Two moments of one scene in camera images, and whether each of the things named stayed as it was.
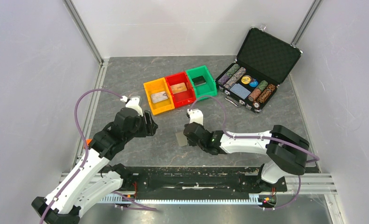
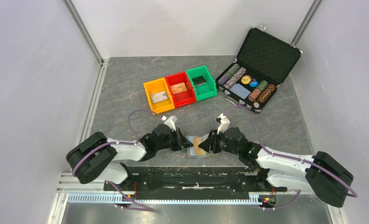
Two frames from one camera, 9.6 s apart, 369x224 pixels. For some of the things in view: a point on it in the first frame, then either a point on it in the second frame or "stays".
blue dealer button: x=253 y=84 stays
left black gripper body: x=139 y=129 -> x=171 y=142
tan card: x=178 y=88 stays
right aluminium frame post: x=305 y=22 stays
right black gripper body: x=190 y=143 -> x=219 y=143
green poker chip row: x=232 y=70 stays
